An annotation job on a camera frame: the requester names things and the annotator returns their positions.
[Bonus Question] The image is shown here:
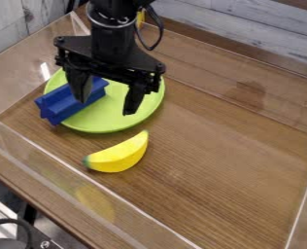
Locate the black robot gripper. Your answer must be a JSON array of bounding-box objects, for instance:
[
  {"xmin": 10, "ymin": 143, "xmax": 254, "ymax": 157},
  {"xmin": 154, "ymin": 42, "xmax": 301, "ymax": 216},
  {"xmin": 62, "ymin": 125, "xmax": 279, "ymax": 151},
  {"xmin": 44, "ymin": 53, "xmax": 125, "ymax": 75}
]
[{"xmin": 53, "ymin": 24, "xmax": 165, "ymax": 116}]

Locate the black metal stand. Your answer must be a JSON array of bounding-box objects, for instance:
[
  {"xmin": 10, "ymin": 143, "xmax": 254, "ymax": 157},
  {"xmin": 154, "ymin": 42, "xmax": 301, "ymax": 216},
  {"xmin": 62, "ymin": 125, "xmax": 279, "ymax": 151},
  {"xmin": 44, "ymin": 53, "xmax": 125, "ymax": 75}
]
[{"xmin": 16, "ymin": 201, "xmax": 64, "ymax": 249}]

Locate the clear acrylic front wall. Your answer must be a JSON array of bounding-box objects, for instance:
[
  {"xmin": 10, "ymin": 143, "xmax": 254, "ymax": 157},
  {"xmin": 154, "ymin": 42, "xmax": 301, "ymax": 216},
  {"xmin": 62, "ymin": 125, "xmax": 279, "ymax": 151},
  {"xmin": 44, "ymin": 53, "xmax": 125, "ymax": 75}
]
[{"xmin": 0, "ymin": 122, "xmax": 201, "ymax": 249}]

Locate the green round plate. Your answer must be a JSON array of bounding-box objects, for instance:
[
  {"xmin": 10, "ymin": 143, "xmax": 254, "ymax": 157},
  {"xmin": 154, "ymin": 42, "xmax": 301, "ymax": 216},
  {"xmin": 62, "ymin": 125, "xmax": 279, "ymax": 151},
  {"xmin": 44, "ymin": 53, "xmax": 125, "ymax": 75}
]
[{"xmin": 42, "ymin": 70, "xmax": 165, "ymax": 133}]

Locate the yellow toy banana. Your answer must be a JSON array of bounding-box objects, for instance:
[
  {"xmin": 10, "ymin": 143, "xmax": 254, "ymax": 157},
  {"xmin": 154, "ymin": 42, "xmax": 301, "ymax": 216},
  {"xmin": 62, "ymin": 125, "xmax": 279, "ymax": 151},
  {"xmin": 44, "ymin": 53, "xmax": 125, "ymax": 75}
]
[{"xmin": 82, "ymin": 130, "xmax": 148, "ymax": 173}]

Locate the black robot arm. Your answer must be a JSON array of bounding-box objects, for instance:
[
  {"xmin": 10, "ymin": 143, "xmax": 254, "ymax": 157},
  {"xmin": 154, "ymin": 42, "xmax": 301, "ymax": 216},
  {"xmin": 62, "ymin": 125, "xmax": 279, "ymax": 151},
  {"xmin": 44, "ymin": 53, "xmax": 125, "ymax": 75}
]
[{"xmin": 53, "ymin": 0, "xmax": 166, "ymax": 116}]

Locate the yellow labelled can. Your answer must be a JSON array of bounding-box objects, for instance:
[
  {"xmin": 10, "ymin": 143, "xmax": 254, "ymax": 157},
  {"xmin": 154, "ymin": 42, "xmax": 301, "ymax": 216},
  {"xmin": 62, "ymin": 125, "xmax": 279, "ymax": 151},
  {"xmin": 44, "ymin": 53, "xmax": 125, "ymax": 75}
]
[{"xmin": 136, "ymin": 10, "xmax": 145, "ymax": 29}]

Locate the blue plastic block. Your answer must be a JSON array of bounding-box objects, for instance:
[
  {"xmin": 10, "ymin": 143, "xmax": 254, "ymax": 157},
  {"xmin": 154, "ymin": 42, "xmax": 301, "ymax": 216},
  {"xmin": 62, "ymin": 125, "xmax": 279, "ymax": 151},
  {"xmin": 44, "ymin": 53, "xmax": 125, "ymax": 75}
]
[{"xmin": 33, "ymin": 77, "xmax": 109, "ymax": 125}]

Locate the black cable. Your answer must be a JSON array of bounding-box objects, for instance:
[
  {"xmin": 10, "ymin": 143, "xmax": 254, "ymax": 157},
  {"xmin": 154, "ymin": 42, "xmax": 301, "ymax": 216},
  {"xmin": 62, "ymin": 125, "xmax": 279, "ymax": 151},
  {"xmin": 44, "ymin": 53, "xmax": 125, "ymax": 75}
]
[{"xmin": 0, "ymin": 217, "xmax": 30, "ymax": 249}]

